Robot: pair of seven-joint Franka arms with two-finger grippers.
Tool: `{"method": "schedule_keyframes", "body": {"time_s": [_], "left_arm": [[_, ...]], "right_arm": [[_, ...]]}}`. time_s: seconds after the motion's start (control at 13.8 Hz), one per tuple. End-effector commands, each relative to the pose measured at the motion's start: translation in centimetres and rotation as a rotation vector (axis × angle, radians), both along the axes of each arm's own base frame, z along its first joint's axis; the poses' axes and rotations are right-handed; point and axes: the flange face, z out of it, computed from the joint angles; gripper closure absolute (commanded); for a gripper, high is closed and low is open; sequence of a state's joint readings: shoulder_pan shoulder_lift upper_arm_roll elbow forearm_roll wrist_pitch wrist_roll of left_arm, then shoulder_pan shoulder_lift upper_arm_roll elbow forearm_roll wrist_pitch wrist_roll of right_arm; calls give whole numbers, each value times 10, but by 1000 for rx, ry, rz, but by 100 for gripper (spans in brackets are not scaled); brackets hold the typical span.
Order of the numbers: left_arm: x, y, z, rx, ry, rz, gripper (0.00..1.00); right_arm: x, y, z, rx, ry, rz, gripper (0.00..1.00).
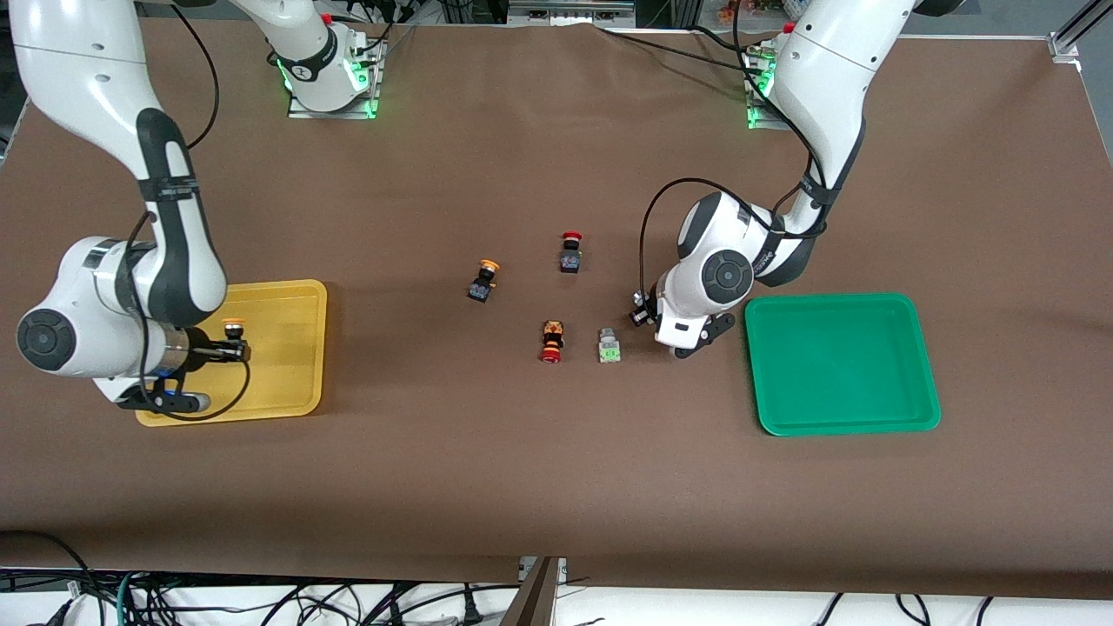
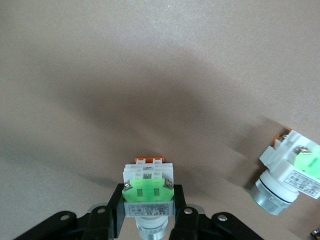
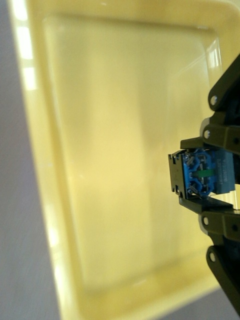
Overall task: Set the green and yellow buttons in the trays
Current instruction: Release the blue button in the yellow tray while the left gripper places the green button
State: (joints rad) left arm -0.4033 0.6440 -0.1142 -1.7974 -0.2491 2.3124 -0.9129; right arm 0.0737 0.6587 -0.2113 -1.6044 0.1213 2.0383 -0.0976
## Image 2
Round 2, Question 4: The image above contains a green pushbutton white body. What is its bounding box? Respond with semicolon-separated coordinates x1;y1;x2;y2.
122;156;175;240
249;128;320;216

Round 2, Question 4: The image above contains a brown table cover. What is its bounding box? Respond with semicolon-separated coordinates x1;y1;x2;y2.
0;0;320;240

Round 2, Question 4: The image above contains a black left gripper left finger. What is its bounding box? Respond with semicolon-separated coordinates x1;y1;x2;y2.
12;183;126;240

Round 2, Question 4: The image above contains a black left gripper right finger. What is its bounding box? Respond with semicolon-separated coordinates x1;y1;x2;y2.
168;184;263;240

